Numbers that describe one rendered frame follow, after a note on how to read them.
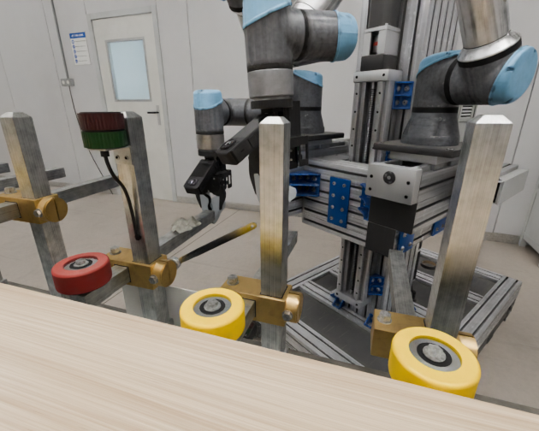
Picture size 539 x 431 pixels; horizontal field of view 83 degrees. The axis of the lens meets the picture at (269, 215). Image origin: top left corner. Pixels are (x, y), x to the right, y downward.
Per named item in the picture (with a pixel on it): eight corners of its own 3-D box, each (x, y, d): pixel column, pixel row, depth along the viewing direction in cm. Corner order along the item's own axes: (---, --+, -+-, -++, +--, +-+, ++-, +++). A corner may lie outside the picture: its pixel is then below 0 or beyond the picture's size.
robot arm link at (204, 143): (216, 135, 77) (188, 134, 80) (216, 153, 79) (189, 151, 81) (228, 132, 84) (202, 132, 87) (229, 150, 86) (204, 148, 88)
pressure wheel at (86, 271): (95, 302, 56) (82, 245, 52) (130, 310, 54) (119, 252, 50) (55, 330, 49) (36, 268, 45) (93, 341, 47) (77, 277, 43)
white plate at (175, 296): (128, 313, 68) (121, 274, 65) (234, 339, 61) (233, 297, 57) (127, 315, 68) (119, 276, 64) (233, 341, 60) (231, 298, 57)
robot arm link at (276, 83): (268, 67, 44) (235, 74, 50) (269, 100, 46) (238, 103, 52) (302, 69, 49) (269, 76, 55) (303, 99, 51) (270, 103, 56)
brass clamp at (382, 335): (370, 331, 51) (374, 305, 49) (461, 350, 47) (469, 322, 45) (370, 358, 45) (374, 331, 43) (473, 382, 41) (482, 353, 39)
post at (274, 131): (267, 373, 59) (267, 115, 43) (285, 377, 58) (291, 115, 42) (261, 387, 56) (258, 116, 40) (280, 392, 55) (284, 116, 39)
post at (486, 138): (405, 408, 52) (468, 114, 36) (428, 414, 51) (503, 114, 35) (407, 428, 49) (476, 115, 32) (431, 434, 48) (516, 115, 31)
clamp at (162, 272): (122, 268, 64) (119, 246, 62) (178, 278, 60) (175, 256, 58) (101, 281, 59) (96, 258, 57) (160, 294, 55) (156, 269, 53)
